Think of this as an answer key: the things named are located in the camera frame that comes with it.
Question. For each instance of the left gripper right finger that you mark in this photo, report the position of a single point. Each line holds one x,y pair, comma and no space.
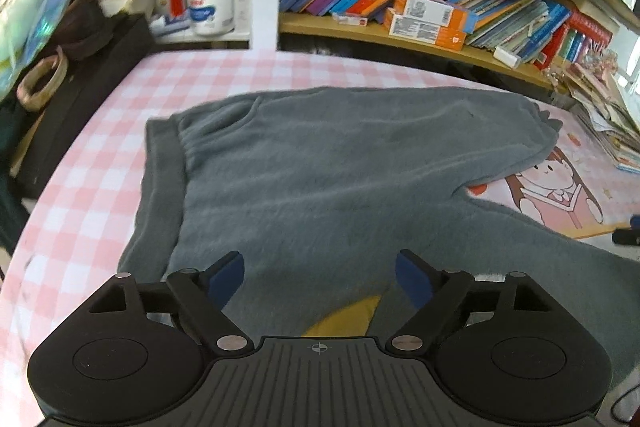
437,297

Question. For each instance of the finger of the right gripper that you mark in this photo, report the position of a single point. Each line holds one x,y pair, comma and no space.
628,236

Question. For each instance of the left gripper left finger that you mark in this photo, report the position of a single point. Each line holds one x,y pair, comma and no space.
201,297

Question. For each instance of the grey fleece garment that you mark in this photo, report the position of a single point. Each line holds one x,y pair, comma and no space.
320,189

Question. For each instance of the pile of papers and booklets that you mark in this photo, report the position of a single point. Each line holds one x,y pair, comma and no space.
601,108

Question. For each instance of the pink checkered cartoon table mat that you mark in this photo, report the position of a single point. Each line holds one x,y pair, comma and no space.
84,217

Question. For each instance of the white charger block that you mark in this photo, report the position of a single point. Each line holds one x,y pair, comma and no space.
507,57

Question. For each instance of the black bag at table edge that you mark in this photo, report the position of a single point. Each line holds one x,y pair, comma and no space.
86,58

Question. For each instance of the lower orange white box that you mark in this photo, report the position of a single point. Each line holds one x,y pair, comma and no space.
402,26

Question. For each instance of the orange white box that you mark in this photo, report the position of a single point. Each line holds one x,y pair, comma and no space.
438,12
402,26

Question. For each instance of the small red white box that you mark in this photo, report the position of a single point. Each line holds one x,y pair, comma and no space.
350,19

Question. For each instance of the upper orange white box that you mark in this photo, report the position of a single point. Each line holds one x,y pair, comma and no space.
438,12

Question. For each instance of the green lid white jar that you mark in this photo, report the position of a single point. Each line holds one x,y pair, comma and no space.
211,17

